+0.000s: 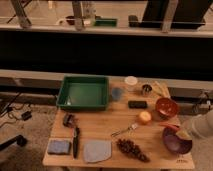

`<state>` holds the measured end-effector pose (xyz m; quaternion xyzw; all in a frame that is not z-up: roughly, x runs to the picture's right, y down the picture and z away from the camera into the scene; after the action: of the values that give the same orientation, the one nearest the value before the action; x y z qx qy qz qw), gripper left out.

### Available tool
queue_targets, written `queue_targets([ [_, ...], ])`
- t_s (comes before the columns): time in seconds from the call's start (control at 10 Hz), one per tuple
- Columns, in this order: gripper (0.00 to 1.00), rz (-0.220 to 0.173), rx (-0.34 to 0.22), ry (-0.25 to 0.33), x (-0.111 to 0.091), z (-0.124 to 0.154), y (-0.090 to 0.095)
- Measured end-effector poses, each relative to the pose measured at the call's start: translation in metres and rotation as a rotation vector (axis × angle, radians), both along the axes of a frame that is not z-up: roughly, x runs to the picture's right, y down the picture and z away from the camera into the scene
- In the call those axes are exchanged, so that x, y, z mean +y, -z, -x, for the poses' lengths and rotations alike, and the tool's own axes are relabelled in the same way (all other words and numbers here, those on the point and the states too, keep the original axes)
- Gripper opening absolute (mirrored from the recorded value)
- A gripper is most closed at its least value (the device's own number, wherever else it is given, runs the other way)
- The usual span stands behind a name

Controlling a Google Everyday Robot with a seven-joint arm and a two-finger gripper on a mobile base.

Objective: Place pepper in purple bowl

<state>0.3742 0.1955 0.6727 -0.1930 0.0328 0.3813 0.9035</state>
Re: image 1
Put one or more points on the black power adapter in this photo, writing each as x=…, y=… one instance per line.
x=26, y=115

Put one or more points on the small metal cup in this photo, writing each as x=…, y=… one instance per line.
x=146, y=89

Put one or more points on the white container at right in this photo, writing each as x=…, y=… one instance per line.
x=200, y=126

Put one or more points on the blue sponge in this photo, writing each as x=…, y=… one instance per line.
x=59, y=147

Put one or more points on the wooden spatula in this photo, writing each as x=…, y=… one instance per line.
x=162, y=91

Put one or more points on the small blue cup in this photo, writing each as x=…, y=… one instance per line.
x=116, y=93

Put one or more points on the yellow orange fruit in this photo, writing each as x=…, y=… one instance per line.
x=145, y=117

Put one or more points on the purple bowl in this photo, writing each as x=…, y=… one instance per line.
x=175, y=144

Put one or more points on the white plastic cup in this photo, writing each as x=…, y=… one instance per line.
x=130, y=82

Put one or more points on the red wooden bowl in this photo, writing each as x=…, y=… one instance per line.
x=166, y=107

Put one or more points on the black rectangular block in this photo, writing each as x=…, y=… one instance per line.
x=137, y=104

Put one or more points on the black handled knife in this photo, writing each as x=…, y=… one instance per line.
x=75, y=142

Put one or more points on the bunch of dark grapes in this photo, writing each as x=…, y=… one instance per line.
x=132, y=150

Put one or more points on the silver fork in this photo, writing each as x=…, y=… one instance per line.
x=131, y=127

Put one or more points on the grey blue cloth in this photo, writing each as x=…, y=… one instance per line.
x=97, y=150

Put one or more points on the green plastic tray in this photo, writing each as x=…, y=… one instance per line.
x=83, y=93

